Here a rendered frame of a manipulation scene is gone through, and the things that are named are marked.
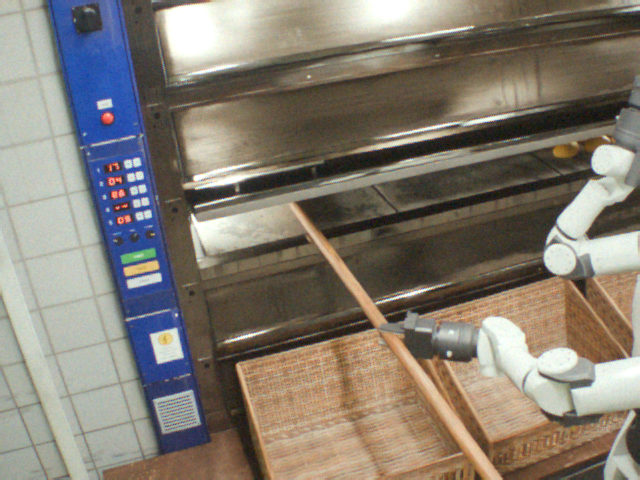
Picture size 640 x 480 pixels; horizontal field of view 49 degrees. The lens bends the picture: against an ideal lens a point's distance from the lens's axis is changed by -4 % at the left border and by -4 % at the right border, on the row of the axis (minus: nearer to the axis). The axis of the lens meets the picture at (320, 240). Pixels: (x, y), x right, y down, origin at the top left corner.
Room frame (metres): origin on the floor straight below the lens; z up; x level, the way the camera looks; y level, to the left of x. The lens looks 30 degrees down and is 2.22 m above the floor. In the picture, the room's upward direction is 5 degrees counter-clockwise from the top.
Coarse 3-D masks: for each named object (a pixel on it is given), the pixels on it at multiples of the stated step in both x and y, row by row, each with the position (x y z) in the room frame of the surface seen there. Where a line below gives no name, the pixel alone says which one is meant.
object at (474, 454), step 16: (304, 224) 1.86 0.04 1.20; (320, 240) 1.75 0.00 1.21; (336, 256) 1.66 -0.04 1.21; (336, 272) 1.61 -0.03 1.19; (352, 288) 1.51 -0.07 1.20; (368, 304) 1.43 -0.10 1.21; (384, 320) 1.36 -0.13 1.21; (384, 336) 1.31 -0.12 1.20; (400, 352) 1.24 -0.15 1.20; (416, 368) 1.18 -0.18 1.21; (416, 384) 1.15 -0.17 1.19; (432, 384) 1.13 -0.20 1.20; (432, 400) 1.09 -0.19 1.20; (448, 416) 1.03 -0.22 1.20; (464, 432) 0.99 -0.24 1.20; (464, 448) 0.95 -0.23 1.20; (480, 464) 0.90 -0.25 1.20
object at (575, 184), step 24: (504, 192) 1.99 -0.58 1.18; (528, 192) 1.98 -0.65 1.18; (552, 192) 2.00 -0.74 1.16; (384, 216) 1.91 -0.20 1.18; (408, 216) 1.89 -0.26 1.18; (432, 216) 1.89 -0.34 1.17; (456, 216) 1.91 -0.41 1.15; (288, 240) 1.82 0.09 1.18; (312, 240) 1.80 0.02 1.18; (336, 240) 1.81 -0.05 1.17; (360, 240) 1.83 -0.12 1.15; (216, 264) 1.72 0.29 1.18; (240, 264) 1.74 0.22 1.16; (264, 264) 1.75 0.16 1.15
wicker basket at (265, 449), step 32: (288, 352) 1.73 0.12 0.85; (320, 352) 1.74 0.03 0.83; (352, 352) 1.76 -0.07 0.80; (384, 352) 1.78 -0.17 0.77; (256, 384) 1.68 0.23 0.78; (288, 384) 1.70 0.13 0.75; (352, 384) 1.73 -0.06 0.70; (384, 384) 1.75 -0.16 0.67; (256, 416) 1.65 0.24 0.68; (320, 416) 1.68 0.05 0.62; (352, 416) 1.70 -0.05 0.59; (384, 416) 1.69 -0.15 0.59; (416, 416) 1.68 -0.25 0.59; (256, 448) 1.55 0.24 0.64; (288, 448) 1.59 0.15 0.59; (320, 448) 1.58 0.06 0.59; (352, 448) 1.57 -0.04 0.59; (384, 448) 1.56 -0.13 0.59; (416, 448) 1.54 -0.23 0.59; (448, 448) 1.52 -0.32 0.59
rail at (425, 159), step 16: (560, 128) 1.85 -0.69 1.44; (576, 128) 1.86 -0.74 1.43; (592, 128) 1.87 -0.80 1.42; (480, 144) 1.79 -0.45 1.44; (496, 144) 1.79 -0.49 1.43; (512, 144) 1.80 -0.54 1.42; (400, 160) 1.73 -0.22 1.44; (416, 160) 1.72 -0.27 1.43; (432, 160) 1.73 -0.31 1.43; (336, 176) 1.67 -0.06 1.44; (352, 176) 1.68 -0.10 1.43; (256, 192) 1.61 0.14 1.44; (272, 192) 1.62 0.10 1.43; (288, 192) 1.63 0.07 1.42; (208, 208) 1.58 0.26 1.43
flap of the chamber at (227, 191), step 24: (552, 120) 2.04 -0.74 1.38; (576, 120) 2.01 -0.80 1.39; (432, 144) 1.93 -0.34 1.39; (456, 144) 1.90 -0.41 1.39; (528, 144) 1.81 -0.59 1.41; (552, 144) 1.83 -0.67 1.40; (336, 168) 1.81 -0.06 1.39; (360, 168) 1.77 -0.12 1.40; (408, 168) 1.72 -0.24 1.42; (432, 168) 1.73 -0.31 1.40; (216, 192) 1.73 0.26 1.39; (240, 192) 1.70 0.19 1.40; (312, 192) 1.64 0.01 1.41; (336, 192) 1.66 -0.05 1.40; (216, 216) 1.58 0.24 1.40
